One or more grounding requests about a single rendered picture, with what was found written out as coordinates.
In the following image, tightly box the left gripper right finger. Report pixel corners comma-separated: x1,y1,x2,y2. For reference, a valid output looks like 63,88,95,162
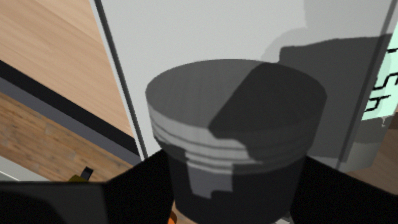
289,156,398,224

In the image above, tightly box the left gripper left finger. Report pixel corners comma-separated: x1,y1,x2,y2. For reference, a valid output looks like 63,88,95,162
0,149,174,224

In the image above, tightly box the white digital scale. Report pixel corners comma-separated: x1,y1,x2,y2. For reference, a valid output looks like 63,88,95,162
89,0,398,173

